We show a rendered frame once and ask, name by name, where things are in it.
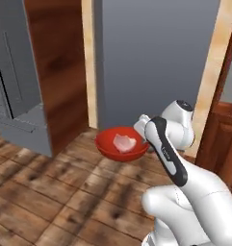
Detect grey fridge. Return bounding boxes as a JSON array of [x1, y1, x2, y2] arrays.
[[92, 0, 221, 131]]

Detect grey fridge door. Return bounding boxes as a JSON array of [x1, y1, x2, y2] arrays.
[[0, 0, 54, 159]]

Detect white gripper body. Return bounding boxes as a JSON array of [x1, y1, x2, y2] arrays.
[[133, 113, 152, 139]]

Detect brown wooden side panel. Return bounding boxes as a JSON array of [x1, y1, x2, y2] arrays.
[[23, 0, 90, 158]]

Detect pale pink steak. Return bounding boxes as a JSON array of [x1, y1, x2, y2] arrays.
[[113, 134, 138, 154]]

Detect brown wooden cupboard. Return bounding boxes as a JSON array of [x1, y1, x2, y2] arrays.
[[194, 12, 232, 197]]

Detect red bowl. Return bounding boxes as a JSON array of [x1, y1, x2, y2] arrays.
[[94, 126, 151, 163]]

